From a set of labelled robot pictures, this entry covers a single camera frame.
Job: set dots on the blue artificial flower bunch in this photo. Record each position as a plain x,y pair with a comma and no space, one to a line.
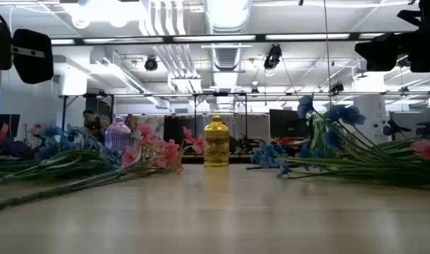
345,114
268,157
46,153

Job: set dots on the purple artificial flower bunch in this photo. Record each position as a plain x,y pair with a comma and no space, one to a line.
393,128
17,149

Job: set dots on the black background robot arm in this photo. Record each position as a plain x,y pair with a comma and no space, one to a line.
245,144

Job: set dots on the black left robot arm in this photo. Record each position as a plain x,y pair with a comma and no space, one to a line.
0,46

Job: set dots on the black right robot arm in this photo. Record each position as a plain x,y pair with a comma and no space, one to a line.
426,46

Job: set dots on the green glass vase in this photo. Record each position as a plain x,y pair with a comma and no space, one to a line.
318,132

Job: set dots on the pink ribbed glass vase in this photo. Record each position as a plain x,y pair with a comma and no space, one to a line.
118,137

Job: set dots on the yellow glass vase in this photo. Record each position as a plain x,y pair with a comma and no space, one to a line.
216,144

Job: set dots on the black computer monitor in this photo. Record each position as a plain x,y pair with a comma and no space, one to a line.
13,121
289,123

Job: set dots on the white pillar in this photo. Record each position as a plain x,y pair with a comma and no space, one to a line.
371,109

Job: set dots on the red object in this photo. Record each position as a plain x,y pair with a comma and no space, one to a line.
3,132

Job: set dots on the grey partition panel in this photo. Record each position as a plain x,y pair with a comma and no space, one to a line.
421,116

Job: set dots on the person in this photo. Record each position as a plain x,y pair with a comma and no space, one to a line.
93,123

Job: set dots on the floral patterned cloth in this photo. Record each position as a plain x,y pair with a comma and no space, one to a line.
153,125

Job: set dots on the white ceiling pipes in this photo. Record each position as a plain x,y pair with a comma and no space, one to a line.
165,21

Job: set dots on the black screen panel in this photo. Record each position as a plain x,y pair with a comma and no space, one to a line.
176,128

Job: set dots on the black hanging ceiling camera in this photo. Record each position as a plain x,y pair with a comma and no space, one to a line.
273,56

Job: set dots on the black aluminium table frame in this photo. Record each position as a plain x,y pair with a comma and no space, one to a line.
194,159

